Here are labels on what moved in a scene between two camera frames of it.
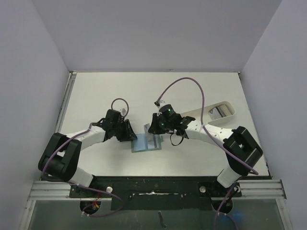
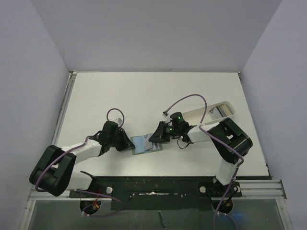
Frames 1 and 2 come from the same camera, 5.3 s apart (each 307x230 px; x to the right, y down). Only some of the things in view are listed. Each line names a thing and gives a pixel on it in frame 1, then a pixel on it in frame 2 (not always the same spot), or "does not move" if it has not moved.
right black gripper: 156,125 -> 162,132
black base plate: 156,192 does not move
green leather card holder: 147,142 does not move
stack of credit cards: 218,112 does not move
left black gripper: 128,134 -> 126,143
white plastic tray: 195,115 does not move
